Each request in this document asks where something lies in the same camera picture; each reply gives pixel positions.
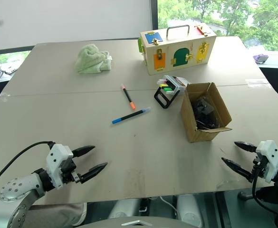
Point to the white roller blind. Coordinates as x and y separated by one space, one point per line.
69 21

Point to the box of highlighter markers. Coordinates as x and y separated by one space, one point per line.
180 83

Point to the purple cloth item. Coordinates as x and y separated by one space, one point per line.
260 57

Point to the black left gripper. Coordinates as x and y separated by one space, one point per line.
69 171

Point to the white flat device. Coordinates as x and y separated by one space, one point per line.
10 69

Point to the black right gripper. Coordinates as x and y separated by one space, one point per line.
260 168

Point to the blue and black pen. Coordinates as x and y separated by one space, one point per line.
130 115

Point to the black plastic-wrapped parts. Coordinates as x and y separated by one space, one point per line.
205 111

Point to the green plastic tube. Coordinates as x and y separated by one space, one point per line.
167 89

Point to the pink plastic tube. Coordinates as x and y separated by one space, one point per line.
163 81

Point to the brown cardboard box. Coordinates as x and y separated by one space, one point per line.
191 121

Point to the light green towel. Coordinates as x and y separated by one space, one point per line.
91 59

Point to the black knobbed object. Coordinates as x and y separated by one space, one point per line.
269 196

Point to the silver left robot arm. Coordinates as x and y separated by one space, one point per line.
15 191

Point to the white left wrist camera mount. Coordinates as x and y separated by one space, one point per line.
55 158

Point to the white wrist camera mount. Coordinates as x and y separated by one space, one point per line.
55 158
269 156

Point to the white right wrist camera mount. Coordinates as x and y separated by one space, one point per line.
269 156

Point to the white rounded shape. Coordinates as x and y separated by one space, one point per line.
188 209

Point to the yellow plastic tube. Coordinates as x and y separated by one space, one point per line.
163 85

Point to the orange-tipped black marker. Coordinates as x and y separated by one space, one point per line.
128 96

